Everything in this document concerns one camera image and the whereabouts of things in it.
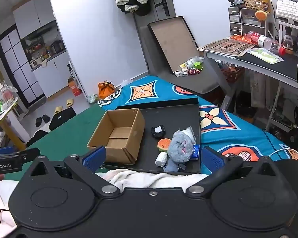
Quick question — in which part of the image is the white jar yellow label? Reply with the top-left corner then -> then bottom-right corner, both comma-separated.
179,59 -> 196,70

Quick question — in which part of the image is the black floor fan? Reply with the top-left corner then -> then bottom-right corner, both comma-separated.
287,126 -> 298,151

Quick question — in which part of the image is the white kitchen cabinet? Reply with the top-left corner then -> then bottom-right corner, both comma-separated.
31,52 -> 74,99

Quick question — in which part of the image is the black desk mat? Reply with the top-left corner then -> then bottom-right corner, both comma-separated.
236,52 -> 298,81

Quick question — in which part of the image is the grey desk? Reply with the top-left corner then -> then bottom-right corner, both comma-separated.
197,38 -> 298,132

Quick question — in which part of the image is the orange round plush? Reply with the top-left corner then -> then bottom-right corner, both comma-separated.
254,9 -> 269,22

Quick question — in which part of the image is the black and white soft toy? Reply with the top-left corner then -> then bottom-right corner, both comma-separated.
150,126 -> 166,138

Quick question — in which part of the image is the red-orange carton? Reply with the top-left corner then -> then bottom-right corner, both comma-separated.
68,80 -> 82,97

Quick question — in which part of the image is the clear plastic bottle red cap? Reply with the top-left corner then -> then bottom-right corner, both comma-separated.
246,30 -> 286,55

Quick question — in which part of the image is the panda figurine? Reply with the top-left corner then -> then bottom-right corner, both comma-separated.
282,27 -> 295,55

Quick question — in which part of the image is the black laptop bag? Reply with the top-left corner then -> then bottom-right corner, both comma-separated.
48,107 -> 77,131

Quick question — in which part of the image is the black shallow tray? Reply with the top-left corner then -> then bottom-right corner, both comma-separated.
99,98 -> 202,174

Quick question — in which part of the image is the green plastic packet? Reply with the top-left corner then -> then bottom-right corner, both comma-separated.
243,48 -> 284,65

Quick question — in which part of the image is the grey padded bench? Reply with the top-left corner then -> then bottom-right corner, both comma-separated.
154,64 -> 220,95

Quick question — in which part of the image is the denim cloth piece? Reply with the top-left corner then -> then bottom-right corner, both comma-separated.
163,159 -> 187,172

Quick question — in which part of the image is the white cable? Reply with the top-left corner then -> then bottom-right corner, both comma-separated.
268,147 -> 296,157

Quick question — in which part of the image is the grey drawer organizer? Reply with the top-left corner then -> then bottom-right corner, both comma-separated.
228,7 -> 268,36

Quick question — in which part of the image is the brown cardboard box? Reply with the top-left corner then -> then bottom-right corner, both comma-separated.
87,108 -> 146,165

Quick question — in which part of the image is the brown board tray lid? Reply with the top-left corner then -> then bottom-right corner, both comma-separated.
148,16 -> 198,74

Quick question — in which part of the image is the white keyboard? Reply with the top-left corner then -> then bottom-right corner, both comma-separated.
274,0 -> 298,26

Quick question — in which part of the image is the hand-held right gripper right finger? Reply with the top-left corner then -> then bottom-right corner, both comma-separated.
186,146 -> 276,199

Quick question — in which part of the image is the yellow-legged side table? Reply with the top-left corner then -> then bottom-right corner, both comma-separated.
0,97 -> 27,152

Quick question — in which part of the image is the white floor rack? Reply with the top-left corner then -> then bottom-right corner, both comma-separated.
68,61 -> 89,99

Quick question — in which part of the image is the black-framed sliding door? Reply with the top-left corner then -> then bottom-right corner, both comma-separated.
0,24 -> 46,109

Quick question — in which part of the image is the black cloth on floor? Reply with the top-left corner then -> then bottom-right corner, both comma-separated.
27,130 -> 49,147

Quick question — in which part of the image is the white fluffy towel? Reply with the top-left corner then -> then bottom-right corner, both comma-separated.
96,169 -> 209,189

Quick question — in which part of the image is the blue paper carton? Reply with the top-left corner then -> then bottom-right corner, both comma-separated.
190,144 -> 201,159

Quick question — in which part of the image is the blue-grey plush toy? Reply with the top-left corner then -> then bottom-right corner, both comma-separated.
167,131 -> 194,164

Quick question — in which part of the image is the red basket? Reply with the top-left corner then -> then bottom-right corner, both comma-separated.
221,64 -> 245,84

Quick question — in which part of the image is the wicker basket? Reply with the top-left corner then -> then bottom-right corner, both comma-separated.
243,0 -> 265,12

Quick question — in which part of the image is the grey door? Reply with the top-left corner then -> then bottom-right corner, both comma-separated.
133,0 -> 176,73

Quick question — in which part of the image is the green sheet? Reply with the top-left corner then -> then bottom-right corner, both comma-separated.
4,104 -> 108,182

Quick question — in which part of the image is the black door handle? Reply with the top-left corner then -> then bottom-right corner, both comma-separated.
155,0 -> 170,17

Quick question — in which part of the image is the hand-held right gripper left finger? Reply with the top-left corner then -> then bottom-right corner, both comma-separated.
30,146 -> 121,197

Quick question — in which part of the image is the orange gift bag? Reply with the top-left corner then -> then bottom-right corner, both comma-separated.
98,81 -> 116,99

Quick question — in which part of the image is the brown printed board mat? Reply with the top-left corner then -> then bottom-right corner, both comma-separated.
201,38 -> 255,56

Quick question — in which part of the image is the orange bun soft toy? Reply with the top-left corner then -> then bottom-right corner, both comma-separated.
157,138 -> 172,153

